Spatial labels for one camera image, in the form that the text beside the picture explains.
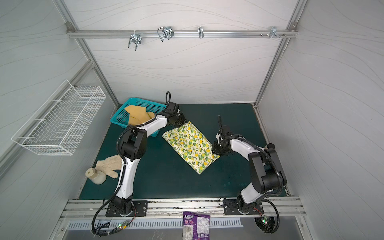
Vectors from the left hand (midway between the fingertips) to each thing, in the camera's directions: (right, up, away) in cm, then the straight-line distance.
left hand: (191, 118), depth 103 cm
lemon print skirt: (-2, -15, -4) cm, 16 cm away
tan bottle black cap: (+47, -16, -17) cm, 53 cm away
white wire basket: (-60, -3, -35) cm, 70 cm away
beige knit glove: (-49, -29, -15) cm, 59 cm away
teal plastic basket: (-50, 0, +2) cm, 50 cm away
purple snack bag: (+3, -49, -36) cm, 61 cm away
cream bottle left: (-48, -31, -26) cm, 63 cm away
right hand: (+16, -19, -10) cm, 27 cm away
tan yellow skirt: (-39, +2, +5) cm, 40 cm away
